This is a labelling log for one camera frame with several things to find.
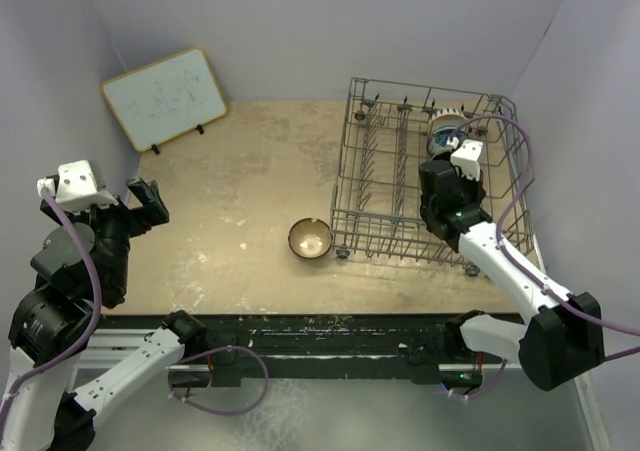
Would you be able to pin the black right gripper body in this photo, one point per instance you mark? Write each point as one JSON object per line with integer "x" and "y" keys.
{"x": 471, "y": 189}

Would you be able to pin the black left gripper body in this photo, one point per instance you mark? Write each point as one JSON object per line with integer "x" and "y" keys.
{"x": 119, "y": 223}

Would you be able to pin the blue patterned bowl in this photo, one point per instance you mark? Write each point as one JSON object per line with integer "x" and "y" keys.
{"x": 444, "y": 141}

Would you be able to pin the brown glazed bowl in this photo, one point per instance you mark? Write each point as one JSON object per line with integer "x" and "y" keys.
{"x": 310, "y": 238}

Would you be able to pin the white orange rimmed striped bowl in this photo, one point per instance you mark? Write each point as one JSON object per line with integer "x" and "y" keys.
{"x": 446, "y": 118}

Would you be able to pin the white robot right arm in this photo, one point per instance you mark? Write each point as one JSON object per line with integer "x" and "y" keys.
{"x": 559, "y": 337}

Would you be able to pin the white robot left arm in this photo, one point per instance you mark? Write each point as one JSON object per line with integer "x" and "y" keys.
{"x": 81, "y": 269}

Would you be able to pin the yellow framed whiteboard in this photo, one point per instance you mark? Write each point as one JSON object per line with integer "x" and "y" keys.
{"x": 165, "y": 99}

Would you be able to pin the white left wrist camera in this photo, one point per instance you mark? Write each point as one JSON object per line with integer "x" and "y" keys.
{"x": 77, "y": 187}

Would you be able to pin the grey wire dish rack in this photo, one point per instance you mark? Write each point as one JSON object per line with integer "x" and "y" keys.
{"x": 376, "y": 198}

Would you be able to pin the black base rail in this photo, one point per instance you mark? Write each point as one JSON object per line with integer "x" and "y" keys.
{"x": 328, "y": 346}

